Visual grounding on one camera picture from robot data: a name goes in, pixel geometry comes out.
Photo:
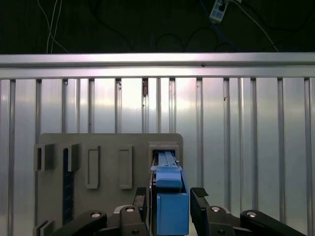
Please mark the grey parts rack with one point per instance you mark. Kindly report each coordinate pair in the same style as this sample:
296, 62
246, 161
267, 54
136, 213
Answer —
103, 142

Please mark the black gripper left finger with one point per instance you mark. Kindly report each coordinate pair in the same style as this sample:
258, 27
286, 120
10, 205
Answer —
128, 221

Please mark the hard disk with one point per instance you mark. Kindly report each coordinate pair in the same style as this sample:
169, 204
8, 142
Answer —
172, 211

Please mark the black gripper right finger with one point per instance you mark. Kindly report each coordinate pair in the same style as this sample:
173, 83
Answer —
216, 223

